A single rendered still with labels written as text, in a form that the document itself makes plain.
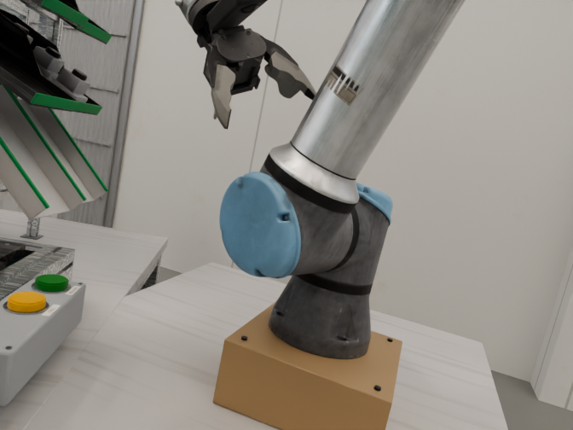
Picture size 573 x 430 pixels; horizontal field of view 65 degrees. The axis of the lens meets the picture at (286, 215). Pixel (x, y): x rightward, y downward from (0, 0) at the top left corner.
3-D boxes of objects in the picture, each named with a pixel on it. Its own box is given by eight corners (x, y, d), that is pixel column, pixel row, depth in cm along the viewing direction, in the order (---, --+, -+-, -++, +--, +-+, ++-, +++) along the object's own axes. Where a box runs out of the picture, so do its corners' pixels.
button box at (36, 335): (82, 322, 65) (87, 281, 64) (6, 408, 44) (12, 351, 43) (31, 314, 64) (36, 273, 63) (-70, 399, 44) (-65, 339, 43)
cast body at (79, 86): (81, 110, 97) (98, 83, 96) (70, 108, 93) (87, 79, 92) (49, 87, 97) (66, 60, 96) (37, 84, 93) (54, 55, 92)
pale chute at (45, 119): (94, 200, 107) (108, 190, 106) (62, 207, 94) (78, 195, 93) (24, 101, 105) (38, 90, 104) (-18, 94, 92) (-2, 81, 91)
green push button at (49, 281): (72, 290, 63) (73, 276, 62) (60, 300, 59) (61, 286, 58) (42, 285, 62) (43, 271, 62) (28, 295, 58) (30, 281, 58)
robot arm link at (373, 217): (389, 282, 66) (413, 194, 65) (340, 290, 56) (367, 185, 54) (324, 256, 74) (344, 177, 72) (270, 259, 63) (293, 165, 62)
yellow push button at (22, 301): (50, 309, 56) (52, 293, 55) (35, 322, 52) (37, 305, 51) (16, 304, 55) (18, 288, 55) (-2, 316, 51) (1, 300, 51)
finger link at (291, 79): (314, 106, 71) (263, 76, 70) (327, 82, 65) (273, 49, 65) (306, 119, 69) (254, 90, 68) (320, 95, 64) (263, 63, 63)
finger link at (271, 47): (299, 66, 67) (247, 36, 66) (303, 59, 66) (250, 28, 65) (286, 86, 65) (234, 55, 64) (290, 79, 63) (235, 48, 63)
